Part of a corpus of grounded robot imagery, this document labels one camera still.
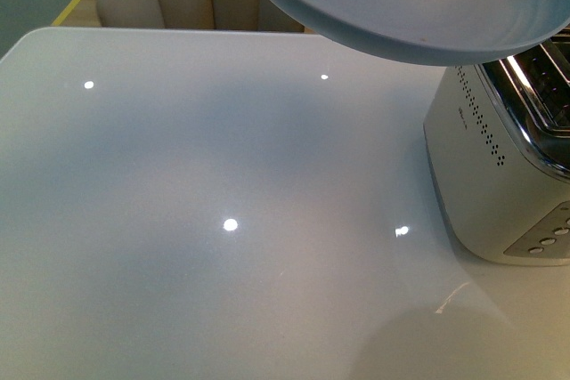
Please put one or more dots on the cream chrome toaster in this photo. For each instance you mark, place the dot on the cream chrome toaster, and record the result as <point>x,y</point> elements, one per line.
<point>497,137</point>

